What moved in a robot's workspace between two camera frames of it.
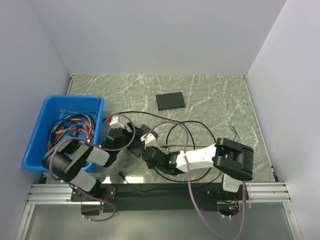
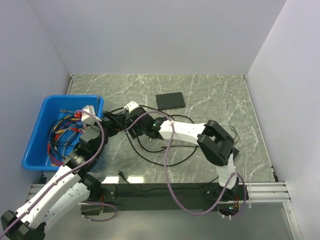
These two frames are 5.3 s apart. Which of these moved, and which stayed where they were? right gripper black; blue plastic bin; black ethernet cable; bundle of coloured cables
Moved: right gripper black; black ethernet cable
Stayed: blue plastic bin; bundle of coloured cables
